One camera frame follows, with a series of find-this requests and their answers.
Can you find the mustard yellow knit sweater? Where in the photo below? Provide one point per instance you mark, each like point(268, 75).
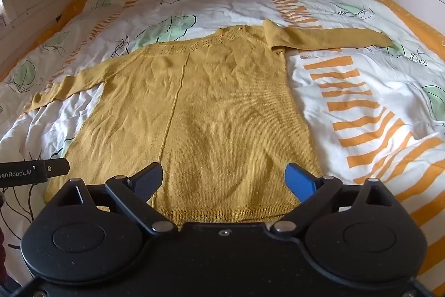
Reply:
point(215, 109)

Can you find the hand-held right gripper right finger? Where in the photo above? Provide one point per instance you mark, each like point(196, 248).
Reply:
point(299, 180)

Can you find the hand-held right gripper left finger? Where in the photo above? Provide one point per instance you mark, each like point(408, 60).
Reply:
point(150, 179)

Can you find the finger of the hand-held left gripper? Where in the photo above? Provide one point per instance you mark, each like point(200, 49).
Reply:
point(57, 167)

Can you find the white leaf-print duvet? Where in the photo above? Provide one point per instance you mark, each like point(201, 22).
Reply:
point(226, 8)

